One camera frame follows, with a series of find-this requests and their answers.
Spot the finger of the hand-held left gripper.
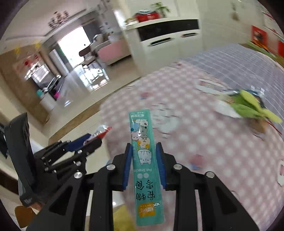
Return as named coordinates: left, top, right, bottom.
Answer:
left=41, top=133, right=94, bottom=163
left=44, top=138, right=103, bottom=178

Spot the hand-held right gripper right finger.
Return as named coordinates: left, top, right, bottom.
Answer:
left=155, top=142, right=256, bottom=231

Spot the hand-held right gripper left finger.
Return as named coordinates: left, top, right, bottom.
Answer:
left=27, top=143, right=133, bottom=231

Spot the red silver wrapper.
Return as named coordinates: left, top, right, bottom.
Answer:
left=83, top=125, right=112, bottom=146

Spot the teal snack stick packet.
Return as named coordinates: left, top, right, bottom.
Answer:
left=129, top=109, right=166, bottom=225

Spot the green leafy vegetable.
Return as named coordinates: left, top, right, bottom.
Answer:
left=231, top=89, right=283, bottom=123

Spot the person's left hand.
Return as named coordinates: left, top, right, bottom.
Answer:
left=14, top=205, right=38, bottom=229

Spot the white cylinder stand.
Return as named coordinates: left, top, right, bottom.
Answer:
left=40, top=94, right=56, bottom=111

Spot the yellow cloth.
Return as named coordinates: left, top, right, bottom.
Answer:
left=112, top=203, right=136, bottom=231

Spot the dark television cabinet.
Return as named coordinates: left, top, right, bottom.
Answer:
left=27, top=73, right=63, bottom=101

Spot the white paper scrap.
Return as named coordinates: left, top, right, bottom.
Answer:
left=213, top=100, right=243, bottom=119

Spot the wooden chair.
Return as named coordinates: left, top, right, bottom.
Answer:
left=79, top=45, right=98, bottom=67

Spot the pink blanket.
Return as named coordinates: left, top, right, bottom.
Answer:
left=98, top=41, right=124, bottom=65

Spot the beige sofa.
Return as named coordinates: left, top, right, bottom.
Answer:
left=92, top=33, right=125, bottom=66

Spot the brown cardboard scrap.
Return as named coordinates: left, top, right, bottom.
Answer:
left=253, top=119, right=270, bottom=134

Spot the white sideboard cabinet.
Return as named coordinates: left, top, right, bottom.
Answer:
left=123, top=17, right=201, bottom=78

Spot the blue plastic wrapper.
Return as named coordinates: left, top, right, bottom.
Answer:
left=241, top=87, right=267, bottom=106

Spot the black chandelier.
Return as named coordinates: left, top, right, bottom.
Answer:
left=48, top=11, right=70, bottom=28

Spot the blue-grey checked tablecloth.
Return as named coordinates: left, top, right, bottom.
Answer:
left=177, top=43, right=284, bottom=75

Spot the potted green plant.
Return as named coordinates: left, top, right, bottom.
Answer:
left=151, top=2, right=170, bottom=17

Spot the green tray with snacks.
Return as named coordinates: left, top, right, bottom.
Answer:
left=247, top=41, right=278, bottom=58

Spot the wall of award certificates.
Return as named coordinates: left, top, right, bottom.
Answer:
left=262, top=9, right=283, bottom=34

